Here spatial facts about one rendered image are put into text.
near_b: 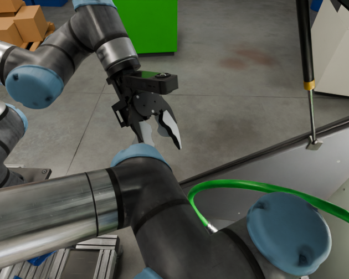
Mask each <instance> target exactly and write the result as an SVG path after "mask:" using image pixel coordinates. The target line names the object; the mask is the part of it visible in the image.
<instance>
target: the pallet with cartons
mask: <svg viewBox="0 0 349 279"><path fill-rule="evenodd" d="M54 30H55V26H54V23H51V22H46V20H45V17H44V14H43V12H42V9H41V7H40V5H36V6H26V4H25V1H22V0H0V40H1V41H3V42H6V43H9V44H13V45H16V46H17V47H21V48H24V49H25V48H26V47H27V45H28V44H29V42H34V43H33V45H32V46H31V48H30V51H35V50H36V49H37V48H38V47H39V44H42V43H43V42H44V41H45V39H46V37H47V36H49V35H51V34H53V32H54ZM46 31H47V33H46ZM45 33H46V35H45Z"/></svg>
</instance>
